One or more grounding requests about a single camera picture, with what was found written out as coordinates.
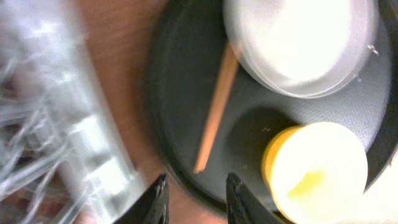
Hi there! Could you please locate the yellow bowl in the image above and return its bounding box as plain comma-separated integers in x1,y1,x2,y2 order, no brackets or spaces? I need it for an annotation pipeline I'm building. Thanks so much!
261,122,368,223

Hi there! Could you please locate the round black serving tray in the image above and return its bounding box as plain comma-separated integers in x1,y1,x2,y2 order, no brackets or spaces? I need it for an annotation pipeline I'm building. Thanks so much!
147,0,397,216

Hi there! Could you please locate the grey round plate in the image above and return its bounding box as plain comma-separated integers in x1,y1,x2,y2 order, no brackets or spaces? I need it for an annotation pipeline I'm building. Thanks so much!
223,0,379,98

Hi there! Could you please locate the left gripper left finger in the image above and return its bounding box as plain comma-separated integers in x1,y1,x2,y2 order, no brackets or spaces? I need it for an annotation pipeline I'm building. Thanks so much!
115,173,169,224

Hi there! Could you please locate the grey plastic dishwasher rack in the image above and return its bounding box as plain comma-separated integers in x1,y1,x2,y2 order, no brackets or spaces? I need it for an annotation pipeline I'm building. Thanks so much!
1,1,146,223

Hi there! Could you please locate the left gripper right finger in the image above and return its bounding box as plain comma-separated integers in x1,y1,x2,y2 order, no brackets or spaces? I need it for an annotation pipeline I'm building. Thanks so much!
226,173,284,224

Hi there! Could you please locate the wooden chopstick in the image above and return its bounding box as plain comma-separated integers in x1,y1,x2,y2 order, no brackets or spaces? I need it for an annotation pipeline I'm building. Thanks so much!
193,41,241,174

